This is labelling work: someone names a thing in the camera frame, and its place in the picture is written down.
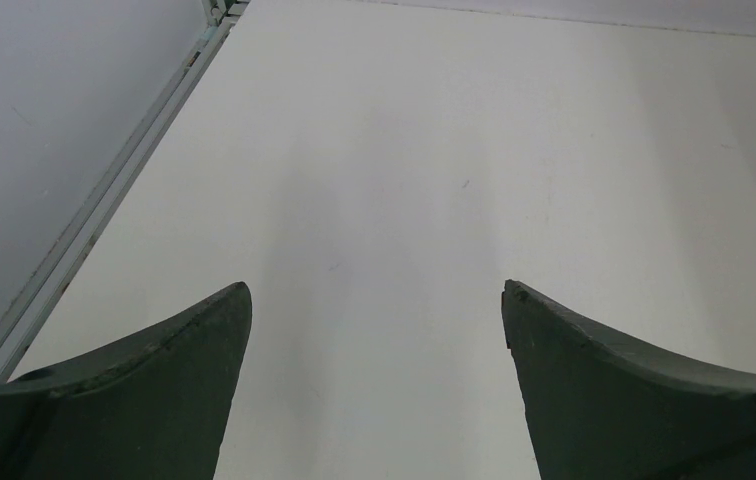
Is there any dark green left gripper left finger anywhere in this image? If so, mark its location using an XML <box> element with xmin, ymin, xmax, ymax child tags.
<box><xmin>0</xmin><ymin>282</ymin><xmax>252</xmax><ymax>479</ymax></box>

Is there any aluminium table edge rail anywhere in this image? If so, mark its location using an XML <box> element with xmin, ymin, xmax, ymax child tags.
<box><xmin>0</xmin><ymin>1</ymin><xmax>245</xmax><ymax>381</ymax></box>

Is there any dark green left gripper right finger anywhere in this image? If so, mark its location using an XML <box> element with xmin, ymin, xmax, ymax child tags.
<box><xmin>501</xmin><ymin>280</ymin><xmax>756</xmax><ymax>479</ymax></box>

